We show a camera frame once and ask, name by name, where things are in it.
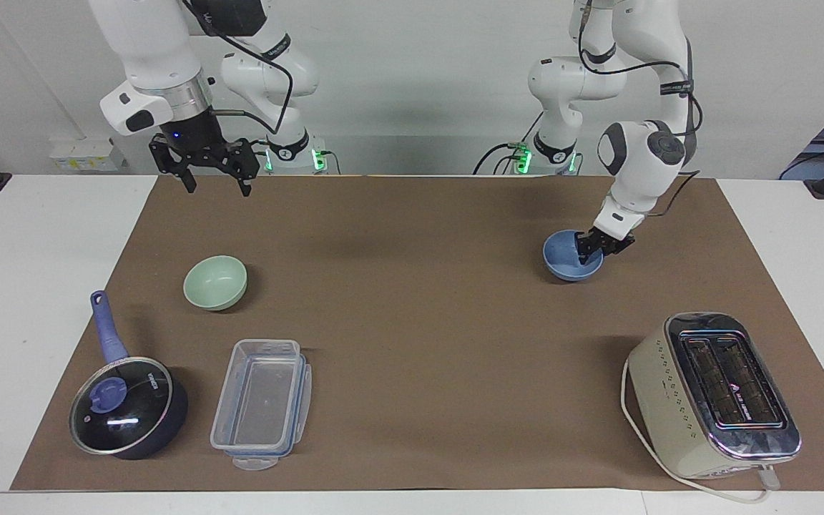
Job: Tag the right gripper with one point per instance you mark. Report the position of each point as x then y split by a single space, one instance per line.
194 136

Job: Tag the green bowl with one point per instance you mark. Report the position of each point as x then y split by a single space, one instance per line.
215 285

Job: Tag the cream toaster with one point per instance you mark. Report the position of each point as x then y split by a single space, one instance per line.
669 408

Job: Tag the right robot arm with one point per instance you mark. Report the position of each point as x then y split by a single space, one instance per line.
147 43

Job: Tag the blue saucepan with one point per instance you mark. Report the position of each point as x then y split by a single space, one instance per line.
169 418

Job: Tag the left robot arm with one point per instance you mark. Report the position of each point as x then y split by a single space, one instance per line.
641 164

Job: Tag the white power strip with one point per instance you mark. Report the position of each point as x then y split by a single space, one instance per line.
86 156

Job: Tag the clear plastic container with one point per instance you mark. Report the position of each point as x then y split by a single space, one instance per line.
262 404

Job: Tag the glass pan lid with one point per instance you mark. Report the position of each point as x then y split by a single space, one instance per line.
122 404

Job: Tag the blue bowl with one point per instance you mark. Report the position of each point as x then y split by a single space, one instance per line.
562 263

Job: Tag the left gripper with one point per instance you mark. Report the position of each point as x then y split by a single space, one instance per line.
606 237

